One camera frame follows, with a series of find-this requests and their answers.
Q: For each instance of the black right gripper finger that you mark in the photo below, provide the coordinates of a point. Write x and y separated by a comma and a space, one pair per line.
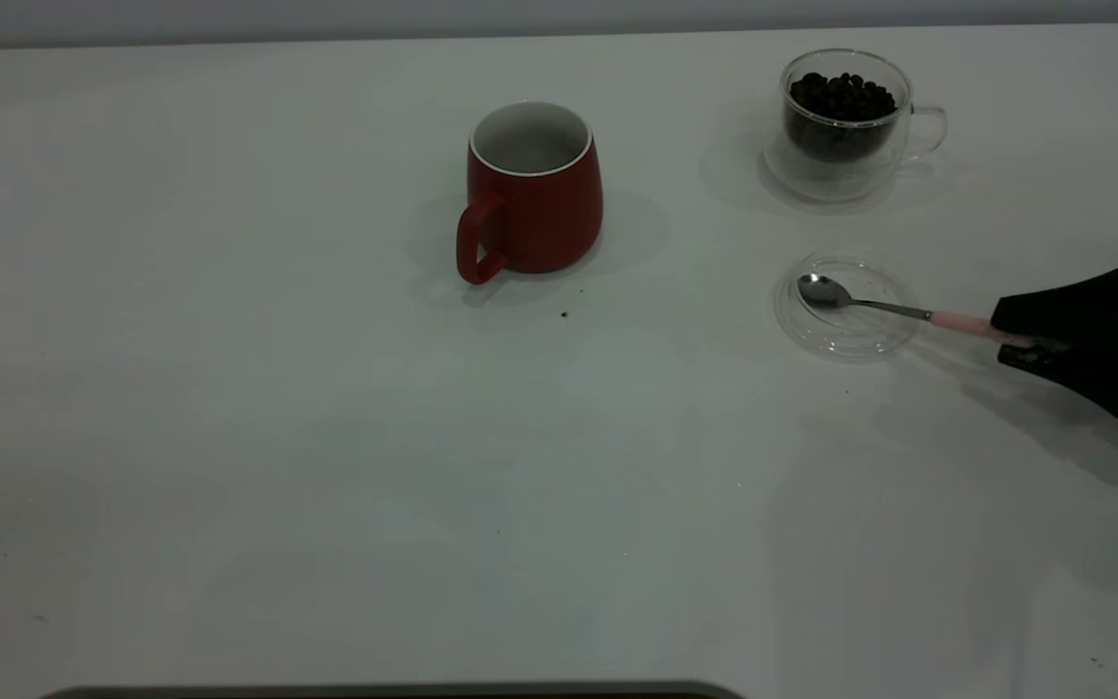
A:
1093, 379
1083, 306

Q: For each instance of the clear glass saucer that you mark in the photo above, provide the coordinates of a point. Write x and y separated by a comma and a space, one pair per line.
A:
850, 340

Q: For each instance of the red ceramic mug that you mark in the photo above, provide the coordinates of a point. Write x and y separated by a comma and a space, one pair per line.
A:
544, 223

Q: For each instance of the dark coffee beans pile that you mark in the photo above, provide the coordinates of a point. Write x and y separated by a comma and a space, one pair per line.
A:
840, 112

